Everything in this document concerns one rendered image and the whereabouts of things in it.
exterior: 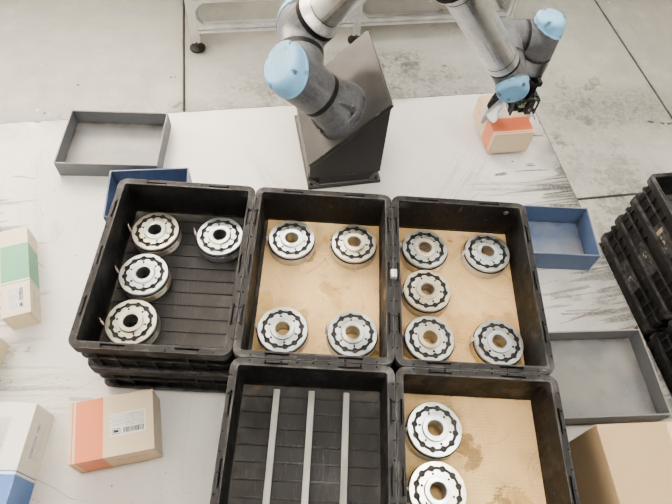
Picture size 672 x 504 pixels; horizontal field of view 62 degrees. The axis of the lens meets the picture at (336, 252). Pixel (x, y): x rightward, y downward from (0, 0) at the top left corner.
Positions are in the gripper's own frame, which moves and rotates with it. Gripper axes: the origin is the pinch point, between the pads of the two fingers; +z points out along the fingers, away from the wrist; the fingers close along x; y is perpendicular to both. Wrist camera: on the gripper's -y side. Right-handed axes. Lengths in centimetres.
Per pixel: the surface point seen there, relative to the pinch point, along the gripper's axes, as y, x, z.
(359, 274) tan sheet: 50, -52, -7
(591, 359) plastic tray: 72, 0, 6
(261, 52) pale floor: -134, -65, 78
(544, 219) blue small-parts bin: 32.9, 2.5, 4.7
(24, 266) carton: 35, -128, 1
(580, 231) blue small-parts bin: 37.7, 10.9, 4.8
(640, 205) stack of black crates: 16, 51, 27
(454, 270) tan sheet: 52, -31, -7
